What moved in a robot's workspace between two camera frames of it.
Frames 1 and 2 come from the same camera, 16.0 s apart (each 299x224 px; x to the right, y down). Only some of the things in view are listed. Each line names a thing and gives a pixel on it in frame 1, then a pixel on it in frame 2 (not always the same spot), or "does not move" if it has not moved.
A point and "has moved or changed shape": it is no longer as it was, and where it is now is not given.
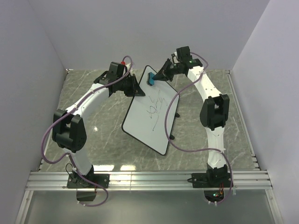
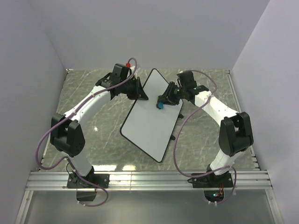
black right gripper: (163, 74) -> (167, 97)
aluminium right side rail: (253, 153) does not move
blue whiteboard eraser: (150, 81) -> (160, 105)
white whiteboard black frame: (145, 116) has moved or changed shape
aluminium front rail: (148, 180) does not move
